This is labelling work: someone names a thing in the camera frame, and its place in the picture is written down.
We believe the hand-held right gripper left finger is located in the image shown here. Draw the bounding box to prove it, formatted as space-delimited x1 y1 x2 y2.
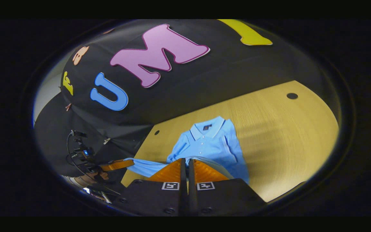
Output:
113 158 187 216

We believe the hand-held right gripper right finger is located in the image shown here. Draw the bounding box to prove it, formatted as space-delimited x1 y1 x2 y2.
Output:
188 159 266 216

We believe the light blue T-shirt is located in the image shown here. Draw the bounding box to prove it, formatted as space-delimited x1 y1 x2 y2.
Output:
124 116 250 185

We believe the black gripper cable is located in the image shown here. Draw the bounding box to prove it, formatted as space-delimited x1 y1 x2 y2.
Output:
66 131 96 181

